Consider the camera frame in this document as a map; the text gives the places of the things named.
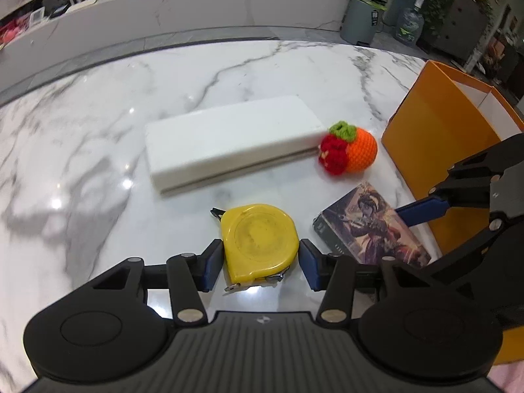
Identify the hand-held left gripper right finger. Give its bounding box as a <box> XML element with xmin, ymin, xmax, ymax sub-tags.
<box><xmin>298</xmin><ymin>238</ymin><xmax>434</xmax><ymax>329</ymax></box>

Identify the large clear water bottle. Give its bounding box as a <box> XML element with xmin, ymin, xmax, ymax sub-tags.
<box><xmin>394</xmin><ymin>0</ymin><xmax>424</xmax><ymax>47</ymax></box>

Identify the dark illustrated card box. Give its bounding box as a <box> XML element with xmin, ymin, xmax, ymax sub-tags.
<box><xmin>313</xmin><ymin>181</ymin><xmax>432</xmax><ymax>269</ymax></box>

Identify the crochet orange and red fruit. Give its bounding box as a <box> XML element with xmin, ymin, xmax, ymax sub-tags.
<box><xmin>318</xmin><ymin>121</ymin><xmax>378</xmax><ymax>176</ymax></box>

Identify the orange storage box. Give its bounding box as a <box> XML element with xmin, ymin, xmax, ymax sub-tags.
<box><xmin>381</xmin><ymin>61</ymin><xmax>524</xmax><ymax>367</ymax></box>

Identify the grey cabinet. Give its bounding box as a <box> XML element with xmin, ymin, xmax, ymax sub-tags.
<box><xmin>421</xmin><ymin>0</ymin><xmax>492</xmax><ymax>63</ymax></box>

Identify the yellow tape measure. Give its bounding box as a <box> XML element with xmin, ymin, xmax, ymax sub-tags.
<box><xmin>211</xmin><ymin>203</ymin><xmax>299</xmax><ymax>293</ymax></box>

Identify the long white box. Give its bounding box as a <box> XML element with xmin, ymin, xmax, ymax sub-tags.
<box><xmin>144</xmin><ymin>95</ymin><xmax>324</xmax><ymax>195</ymax></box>

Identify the pink cloth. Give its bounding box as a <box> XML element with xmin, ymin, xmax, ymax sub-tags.
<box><xmin>485</xmin><ymin>362</ymin><xmax>524</xmax><ymax>393</ymax></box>

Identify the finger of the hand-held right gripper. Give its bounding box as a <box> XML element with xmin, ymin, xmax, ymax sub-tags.
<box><xmin>395</xmin><ymin>133</ymin><xmax>524</xmax><ymax>228</ymax></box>
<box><xmin>423</xmin><ymin>213</ymin><xmax>505</xmax><ymax>282</ymax></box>

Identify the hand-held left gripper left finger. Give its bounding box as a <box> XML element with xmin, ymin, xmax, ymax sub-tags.
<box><xmin>92</xmin><ymin>238</ymin><xmax>225</xmax><ymax>329</ymax></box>

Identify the grey trash bin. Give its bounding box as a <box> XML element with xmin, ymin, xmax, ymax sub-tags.
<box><xmin>341</xmin><ymin>0</ymin><xmax>387</xmax><ymax>46</ymax></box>

